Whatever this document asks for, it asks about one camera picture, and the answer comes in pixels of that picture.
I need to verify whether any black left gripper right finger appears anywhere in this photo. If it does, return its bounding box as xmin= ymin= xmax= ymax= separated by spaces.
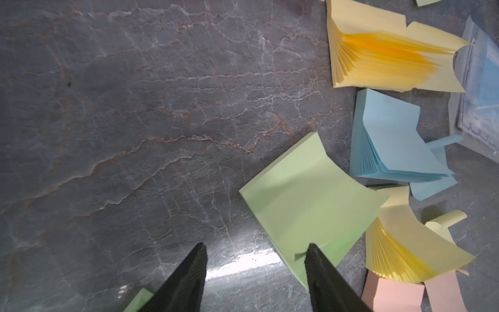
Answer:
xmin=305 ymin=243 xmax=371 ymax=312

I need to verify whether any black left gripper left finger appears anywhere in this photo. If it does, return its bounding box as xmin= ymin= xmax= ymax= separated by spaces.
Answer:
xmin=140 ymin=243 xmax=208 ymax=312

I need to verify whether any green memo pad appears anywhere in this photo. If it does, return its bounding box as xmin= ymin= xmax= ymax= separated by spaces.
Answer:
xmin=239 ymin=132 xmax=389 ymax=287
xmin=123 ymin=288 xmax=153 ymax=312

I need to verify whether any pink memo pad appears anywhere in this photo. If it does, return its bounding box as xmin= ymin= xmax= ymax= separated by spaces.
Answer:
xmin=361 ymin=270 xmax=425 ymax=312

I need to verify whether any small yellow memo pad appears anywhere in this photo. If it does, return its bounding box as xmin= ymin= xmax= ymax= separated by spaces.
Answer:
xmin=366 ymin=185 xmax=476 ymax=283

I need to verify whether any torn pink memo page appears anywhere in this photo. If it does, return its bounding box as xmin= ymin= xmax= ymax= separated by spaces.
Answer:
xmin=424 ymin=269 xmax=470 ymax=312

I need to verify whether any small torn yellow page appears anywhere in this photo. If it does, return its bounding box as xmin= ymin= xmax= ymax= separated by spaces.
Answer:
xmin=425 ymin=210 xmax=467 ymax=245

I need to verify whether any blue memo pad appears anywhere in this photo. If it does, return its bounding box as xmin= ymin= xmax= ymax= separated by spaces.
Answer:
xmin=349 ymin=88 xmax=453 ymax=183

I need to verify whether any torn yellow memo page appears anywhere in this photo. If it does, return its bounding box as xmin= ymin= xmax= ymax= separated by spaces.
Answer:
xmin=407 ymin=22 xmax=470 ymax=93

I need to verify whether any large yellow memo pad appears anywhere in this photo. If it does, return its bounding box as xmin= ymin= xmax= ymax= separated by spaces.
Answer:
xmin=326 ymin=1 xmax=452 ymax=92

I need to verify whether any torn green memo page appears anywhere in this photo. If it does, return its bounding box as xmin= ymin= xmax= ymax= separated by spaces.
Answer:
xmin=415 ymin=0 xmax=441 ymax=7

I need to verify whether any bag of blue face masks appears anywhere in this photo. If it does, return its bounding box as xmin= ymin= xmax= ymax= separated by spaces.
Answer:
xmin=448 ymin=17 xmax=498 ymax=163

